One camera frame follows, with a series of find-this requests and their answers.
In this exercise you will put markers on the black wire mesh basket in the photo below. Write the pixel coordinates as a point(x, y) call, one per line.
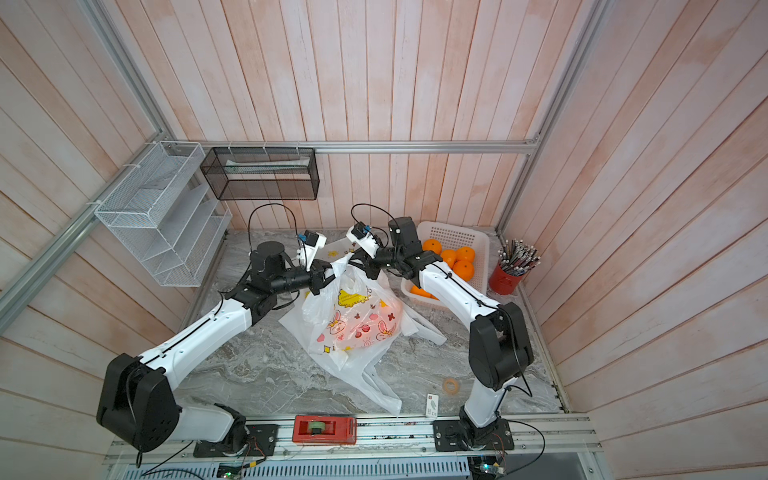
point(262, 173)

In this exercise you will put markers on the small white card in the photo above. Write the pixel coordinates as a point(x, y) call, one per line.
point(432, 406)

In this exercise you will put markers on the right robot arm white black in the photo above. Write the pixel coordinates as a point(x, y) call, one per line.
point(499, 344)

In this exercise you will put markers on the red tape dispenser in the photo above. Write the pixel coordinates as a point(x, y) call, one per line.
point(324, 430)

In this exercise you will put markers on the orange mandarin middle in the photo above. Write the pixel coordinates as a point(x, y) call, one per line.
point(464, 270)

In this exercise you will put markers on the white plastic perforated basket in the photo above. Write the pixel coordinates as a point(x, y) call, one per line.
point(460, 245)

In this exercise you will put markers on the red metal pencil bucket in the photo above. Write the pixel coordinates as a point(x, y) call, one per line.
point(503, 283)

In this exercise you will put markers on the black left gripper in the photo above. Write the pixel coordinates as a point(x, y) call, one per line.
point(317, 272)

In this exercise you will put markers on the white wire mesh shelf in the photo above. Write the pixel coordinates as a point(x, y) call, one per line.
point(170, 226)

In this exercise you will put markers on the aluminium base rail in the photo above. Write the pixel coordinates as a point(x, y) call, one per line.
point(532, 446)

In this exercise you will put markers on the orange mandarin back right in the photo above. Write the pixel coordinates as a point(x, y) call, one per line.
point(432, 246)

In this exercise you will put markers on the white printed plastic bag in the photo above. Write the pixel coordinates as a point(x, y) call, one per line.
point(352, 313)

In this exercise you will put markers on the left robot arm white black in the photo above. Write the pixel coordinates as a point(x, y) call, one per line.
point(137, 401)

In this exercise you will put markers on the orange mandarin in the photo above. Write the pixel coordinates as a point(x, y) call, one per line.
point(449, 257)
point(432, 246)
point(464, 270)
point(420, 292)

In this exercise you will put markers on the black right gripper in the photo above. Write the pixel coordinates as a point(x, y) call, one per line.
point(369, 264)

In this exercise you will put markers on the orange mandarin left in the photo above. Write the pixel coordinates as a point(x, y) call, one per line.
point(420, 292)

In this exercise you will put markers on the orange mandarin centre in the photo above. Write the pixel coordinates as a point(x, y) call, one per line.
point(449, 257)

